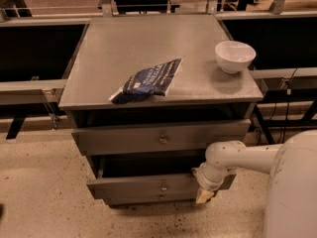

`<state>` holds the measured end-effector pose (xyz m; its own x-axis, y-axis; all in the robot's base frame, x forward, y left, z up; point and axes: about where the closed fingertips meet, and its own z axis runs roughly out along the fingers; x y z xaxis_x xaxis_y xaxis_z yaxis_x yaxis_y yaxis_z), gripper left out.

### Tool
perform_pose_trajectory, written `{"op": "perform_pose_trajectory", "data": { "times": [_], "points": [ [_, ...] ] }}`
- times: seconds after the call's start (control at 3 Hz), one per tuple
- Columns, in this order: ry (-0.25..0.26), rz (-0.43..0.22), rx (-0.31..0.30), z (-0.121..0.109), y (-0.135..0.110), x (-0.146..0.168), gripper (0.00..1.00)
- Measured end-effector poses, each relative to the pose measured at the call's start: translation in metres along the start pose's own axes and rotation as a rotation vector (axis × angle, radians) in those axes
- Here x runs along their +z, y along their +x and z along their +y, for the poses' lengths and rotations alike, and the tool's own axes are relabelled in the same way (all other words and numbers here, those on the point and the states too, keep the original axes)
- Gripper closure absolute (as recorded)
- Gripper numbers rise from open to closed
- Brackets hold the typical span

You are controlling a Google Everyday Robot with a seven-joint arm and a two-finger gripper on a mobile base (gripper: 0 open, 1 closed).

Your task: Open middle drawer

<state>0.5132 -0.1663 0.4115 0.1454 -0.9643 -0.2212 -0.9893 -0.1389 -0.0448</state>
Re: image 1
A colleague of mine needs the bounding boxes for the black cables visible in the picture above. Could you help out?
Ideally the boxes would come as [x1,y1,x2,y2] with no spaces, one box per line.
[251,66,299,144]

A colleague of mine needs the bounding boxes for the white bowl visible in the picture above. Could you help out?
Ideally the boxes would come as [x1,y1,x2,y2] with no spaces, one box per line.
[215,41,257,73]

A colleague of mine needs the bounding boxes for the black shoe left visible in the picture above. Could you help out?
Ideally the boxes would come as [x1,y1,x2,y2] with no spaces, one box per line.
[0,203,4,220]

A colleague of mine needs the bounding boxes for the grey drawer cabinet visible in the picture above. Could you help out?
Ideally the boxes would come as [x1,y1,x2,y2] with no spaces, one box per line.
[59,15,263,206]

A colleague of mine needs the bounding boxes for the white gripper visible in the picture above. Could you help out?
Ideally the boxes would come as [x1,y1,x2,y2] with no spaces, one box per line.
[191,162,229,204]

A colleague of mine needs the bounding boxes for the grey bottom drawer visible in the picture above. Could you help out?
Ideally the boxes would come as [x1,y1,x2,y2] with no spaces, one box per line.
[105,191,197,207]

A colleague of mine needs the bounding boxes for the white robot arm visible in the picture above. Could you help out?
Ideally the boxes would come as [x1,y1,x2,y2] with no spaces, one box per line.
[192,130,317,238]

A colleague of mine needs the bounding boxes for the blue chip bag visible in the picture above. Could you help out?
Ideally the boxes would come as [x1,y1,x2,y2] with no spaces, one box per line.
[109,59,182,104]

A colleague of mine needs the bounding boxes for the grey top drawer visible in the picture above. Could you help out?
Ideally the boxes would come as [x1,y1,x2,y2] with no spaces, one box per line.
[72,119,251,156]

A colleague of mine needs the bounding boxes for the grey drawer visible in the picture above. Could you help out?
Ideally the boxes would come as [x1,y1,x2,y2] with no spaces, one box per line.
[86,156,237,200]
[105,191,197,207]
[72,119,251,156]

